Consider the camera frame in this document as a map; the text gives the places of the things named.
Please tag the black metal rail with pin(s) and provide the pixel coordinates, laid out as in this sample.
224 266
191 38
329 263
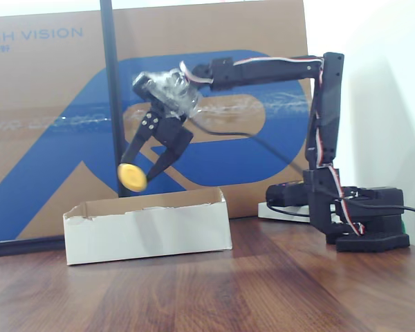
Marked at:
24 246

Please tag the black metal pole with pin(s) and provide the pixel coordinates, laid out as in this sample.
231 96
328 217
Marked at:
112 103

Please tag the black power adapter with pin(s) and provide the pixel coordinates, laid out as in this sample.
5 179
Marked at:
287 193

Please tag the yellow bottle with green cap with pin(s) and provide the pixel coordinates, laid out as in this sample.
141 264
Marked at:
131 177

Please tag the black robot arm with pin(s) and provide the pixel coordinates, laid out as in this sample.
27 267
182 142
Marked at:
326 121

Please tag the large brown blue cardboard box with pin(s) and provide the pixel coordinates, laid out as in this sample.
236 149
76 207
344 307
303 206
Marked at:
38 103

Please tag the small green object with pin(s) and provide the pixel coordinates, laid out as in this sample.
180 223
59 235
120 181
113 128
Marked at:
402 227

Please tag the white cardboard box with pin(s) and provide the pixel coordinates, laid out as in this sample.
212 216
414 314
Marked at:
141 235

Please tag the plastic-wrapped camera on gripper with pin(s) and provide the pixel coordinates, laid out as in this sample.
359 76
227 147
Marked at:
166 90

